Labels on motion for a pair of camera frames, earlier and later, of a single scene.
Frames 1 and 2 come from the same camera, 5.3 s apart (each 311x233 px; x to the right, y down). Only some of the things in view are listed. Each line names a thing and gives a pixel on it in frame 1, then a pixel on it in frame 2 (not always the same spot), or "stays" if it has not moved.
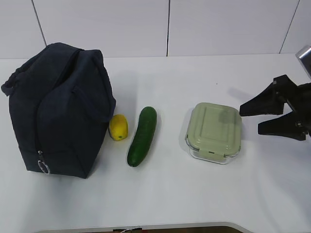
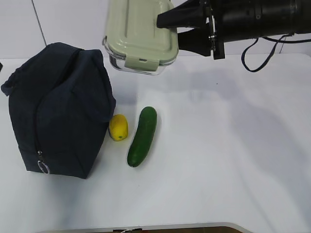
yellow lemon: [118, 127] stays
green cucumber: [141, 142] stays
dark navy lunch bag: [61, 106] stays
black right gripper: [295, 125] -> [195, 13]
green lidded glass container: [213, 132] -> [133, 41]
